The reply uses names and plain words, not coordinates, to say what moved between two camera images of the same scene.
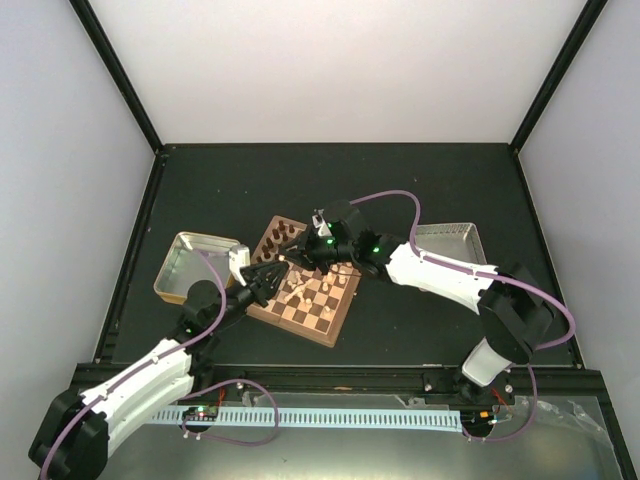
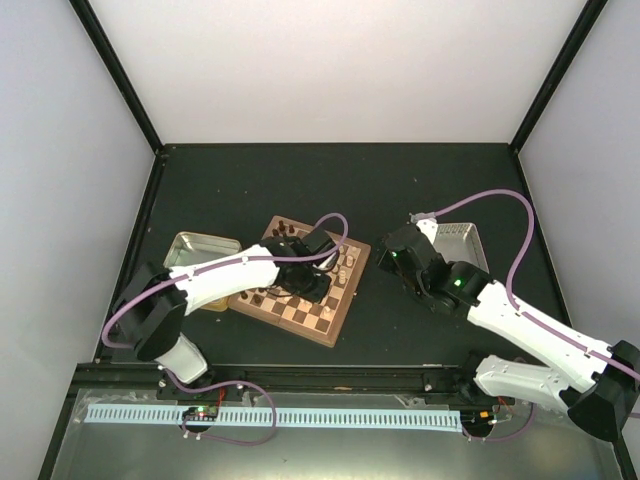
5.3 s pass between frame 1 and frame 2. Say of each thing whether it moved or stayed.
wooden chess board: stayed
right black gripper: moved
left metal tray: stayed
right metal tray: stayed
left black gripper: moved
